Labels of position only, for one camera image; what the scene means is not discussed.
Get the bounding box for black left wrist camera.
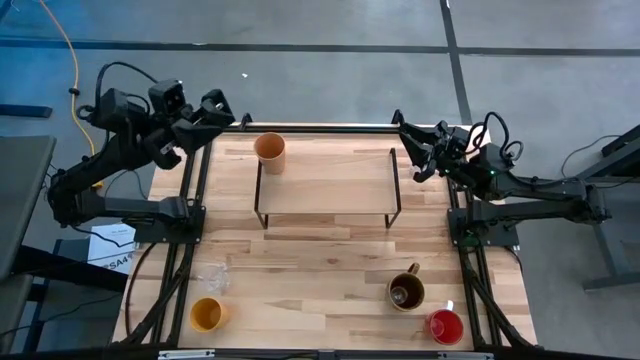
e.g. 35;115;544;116
148;78;186;117

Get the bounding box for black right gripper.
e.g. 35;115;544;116
399;122;484;182

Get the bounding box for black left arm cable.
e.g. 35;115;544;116
93;60;159;117

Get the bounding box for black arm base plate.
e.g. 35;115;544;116
133;205;207;245
447;207;521;248

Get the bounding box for clear glass mug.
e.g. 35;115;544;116
196;261;232;295

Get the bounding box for silver aluminium bracket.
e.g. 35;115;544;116
158;349;216;360
438;351;495;360

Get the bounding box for brown ceramic mug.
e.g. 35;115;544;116
386;262;427;313

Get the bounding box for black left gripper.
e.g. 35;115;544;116
149;88;236;170

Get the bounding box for black metal table frame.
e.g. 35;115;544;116
112;113;539;360

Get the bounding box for wooden shelf with black frame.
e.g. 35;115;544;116
253;147;403;230

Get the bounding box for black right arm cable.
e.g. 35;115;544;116
467;110;525;162

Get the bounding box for red mug with white handle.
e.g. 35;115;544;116
423;299;466;347

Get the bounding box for yellow cable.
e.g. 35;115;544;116
38;0;105;190

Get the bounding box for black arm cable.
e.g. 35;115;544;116
467;110;525;162
93;60;159;117

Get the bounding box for terracotta pink plastic cup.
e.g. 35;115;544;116
253;131;288;176

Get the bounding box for yellow plastic cup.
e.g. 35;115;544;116
189;296;231;334

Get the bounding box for dark grey metal desk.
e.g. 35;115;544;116
559;122;640;292

